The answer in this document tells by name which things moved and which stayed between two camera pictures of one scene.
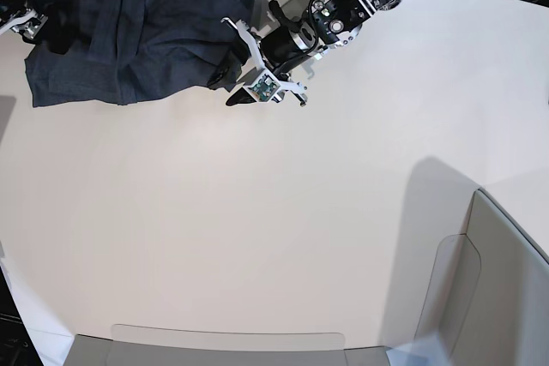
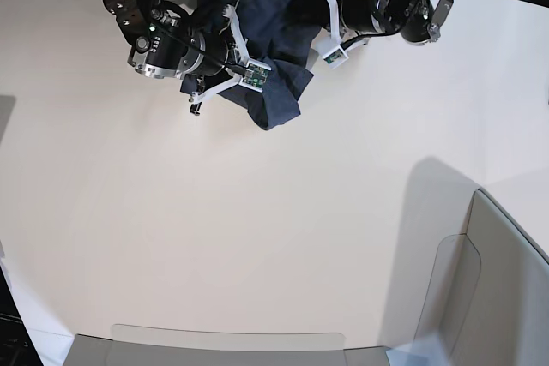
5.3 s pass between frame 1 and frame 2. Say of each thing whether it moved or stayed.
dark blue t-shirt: moved
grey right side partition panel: stayed
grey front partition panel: stayed
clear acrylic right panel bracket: stayed
